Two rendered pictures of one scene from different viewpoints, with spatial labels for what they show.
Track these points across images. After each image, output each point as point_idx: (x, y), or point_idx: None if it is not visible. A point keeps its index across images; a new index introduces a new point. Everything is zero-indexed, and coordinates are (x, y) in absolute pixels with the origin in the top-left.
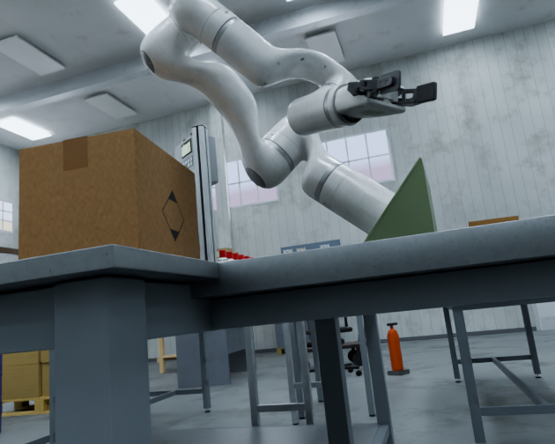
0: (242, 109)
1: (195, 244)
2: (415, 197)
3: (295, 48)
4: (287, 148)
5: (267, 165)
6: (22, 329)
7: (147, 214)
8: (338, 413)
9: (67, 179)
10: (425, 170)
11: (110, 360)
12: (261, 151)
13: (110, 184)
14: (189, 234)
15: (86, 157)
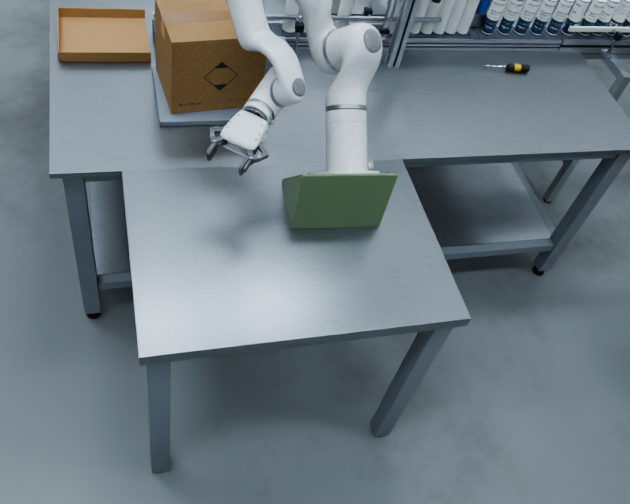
0: (302, 13)
1: (254, 85)
2: (296, 189)
3: (259, 45)
4: (331, 60)
5: (315, 62)
6: None
7: (182, 84)
8: None
9: (161, 37)
10: (329, 177)
11: (64, 188)
12: (312, 50)
13: (167, 60)
14: (245, 81)
15: (164, 35)
